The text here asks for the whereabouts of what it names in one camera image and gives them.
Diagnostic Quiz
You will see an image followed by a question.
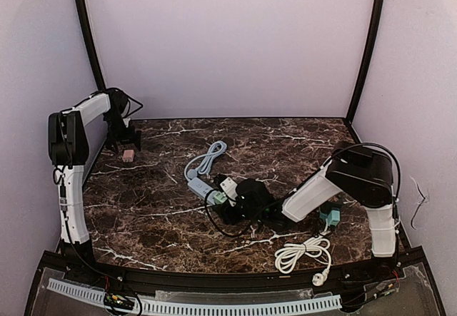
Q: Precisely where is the white coiled power cable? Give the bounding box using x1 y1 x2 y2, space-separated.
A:
273 223 333 288

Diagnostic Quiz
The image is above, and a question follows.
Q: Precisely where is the black frame post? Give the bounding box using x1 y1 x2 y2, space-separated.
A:
345 0 384 128
75 0 107 93

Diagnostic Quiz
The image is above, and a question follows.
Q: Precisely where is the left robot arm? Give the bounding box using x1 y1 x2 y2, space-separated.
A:
48 88 144 256

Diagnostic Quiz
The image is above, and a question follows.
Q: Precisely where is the black frame post left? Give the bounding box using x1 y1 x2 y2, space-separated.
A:
75 0 107 93

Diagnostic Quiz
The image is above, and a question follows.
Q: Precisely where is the teal power strip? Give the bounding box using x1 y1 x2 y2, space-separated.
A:
319 203 341 227

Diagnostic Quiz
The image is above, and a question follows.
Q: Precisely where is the pink USB charger plug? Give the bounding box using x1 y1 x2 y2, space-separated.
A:
122 149 135 163

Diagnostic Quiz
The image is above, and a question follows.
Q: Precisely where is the white slotted cable duct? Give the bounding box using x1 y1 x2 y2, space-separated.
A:
46 278 342 315

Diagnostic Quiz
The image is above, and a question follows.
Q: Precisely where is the light blue power strip cable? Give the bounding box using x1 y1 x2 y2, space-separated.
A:
184 141 228 183

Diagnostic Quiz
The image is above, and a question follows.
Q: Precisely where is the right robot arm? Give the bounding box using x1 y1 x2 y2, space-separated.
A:
228 142 401 258

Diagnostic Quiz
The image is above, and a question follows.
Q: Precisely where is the small green circuit board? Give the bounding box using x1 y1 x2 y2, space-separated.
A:
104 293 135 310

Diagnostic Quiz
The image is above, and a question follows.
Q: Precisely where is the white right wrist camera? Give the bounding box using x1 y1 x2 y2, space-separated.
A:
220 177 238 200

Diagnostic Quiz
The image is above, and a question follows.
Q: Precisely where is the green dual USB charger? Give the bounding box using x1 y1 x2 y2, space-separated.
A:
212 191 228 205

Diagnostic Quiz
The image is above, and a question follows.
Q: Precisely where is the black frame post right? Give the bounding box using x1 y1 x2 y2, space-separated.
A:
345 0 384 128

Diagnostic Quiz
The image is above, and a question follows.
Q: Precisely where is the light blue power strip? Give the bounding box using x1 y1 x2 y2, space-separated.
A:
187 178 219 205

